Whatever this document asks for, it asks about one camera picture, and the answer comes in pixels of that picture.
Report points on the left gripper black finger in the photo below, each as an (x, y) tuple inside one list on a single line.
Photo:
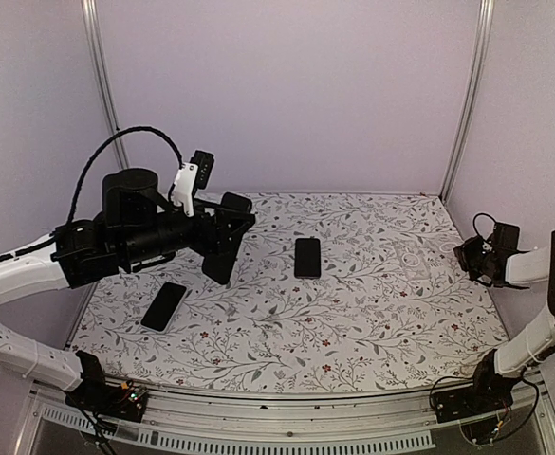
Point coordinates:
[(223, 241), (232, 211)]

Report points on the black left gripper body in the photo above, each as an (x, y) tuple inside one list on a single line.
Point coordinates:
[(150, 242)]

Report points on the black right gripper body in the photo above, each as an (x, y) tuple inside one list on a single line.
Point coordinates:
[(475, 261)]

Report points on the black smartphone corner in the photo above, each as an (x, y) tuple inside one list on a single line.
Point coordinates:
[(219, 269)]

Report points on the black smartphone with white edge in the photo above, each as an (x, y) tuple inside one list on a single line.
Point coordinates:
[(162, 308)]

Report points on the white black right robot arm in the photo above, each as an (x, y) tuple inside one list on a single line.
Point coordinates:
[(532, 274)]

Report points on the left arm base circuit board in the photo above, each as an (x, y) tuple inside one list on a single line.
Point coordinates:
[(125, 401)]

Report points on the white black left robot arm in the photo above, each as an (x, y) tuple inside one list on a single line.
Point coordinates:
[(74, 255)]

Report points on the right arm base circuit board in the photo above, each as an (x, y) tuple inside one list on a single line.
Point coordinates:
[(488, 391)]

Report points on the clear case on mat right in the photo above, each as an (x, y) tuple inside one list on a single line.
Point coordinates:
[(412, 260)]

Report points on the floral patterned table mat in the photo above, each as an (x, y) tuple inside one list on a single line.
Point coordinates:
[(362, 326)]

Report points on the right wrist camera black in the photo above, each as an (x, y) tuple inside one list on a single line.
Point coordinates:
[(505, 236)]

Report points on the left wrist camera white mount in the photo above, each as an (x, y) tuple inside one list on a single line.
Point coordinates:
[(192, 176)]

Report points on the aluminium front rail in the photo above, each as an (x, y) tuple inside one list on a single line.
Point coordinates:
[(187, 421)]

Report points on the left aluminium frame post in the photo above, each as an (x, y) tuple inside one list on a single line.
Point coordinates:
[(93, 34)]

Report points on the aluminium frame post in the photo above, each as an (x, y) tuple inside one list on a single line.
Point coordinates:
[(93, 34), (479, 57)]

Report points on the right aluminium frame post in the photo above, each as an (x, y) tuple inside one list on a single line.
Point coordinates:
[(479, 57)]

